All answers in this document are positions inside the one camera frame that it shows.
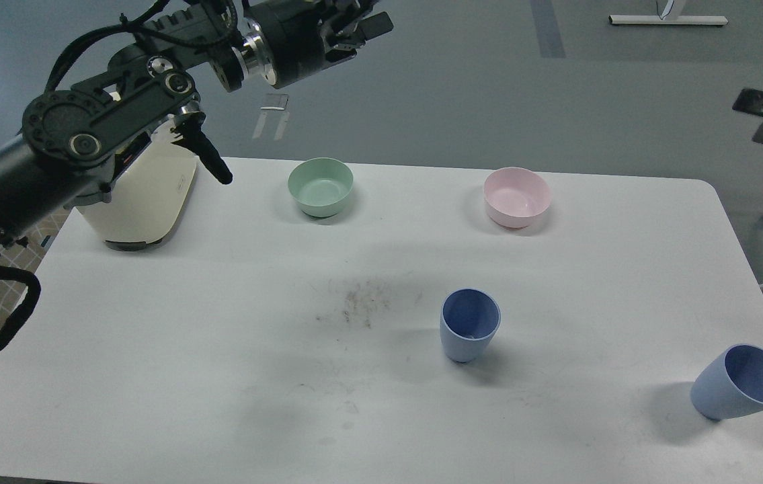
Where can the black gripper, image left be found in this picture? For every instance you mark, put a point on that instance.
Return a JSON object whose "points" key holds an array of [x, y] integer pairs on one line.
{"points": [[302, 38]]}

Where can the blue cup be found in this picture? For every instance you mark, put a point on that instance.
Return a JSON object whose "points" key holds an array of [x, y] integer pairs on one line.
{"points": [[731, 386], [468, 321]]}

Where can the green bowl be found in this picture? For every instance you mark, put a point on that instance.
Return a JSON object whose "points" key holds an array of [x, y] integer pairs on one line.
{"points": [[321, 187]]}

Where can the pink bowl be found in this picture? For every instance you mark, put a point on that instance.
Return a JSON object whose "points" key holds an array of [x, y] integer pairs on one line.
{"points": [[515, 197]]}

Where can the cream toaster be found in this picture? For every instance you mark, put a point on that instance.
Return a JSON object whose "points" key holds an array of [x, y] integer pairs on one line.
{"points": [[148, 198]]}

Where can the white desk leg base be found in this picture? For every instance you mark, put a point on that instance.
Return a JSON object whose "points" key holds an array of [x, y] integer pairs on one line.
{"points": [[671, 15]]}

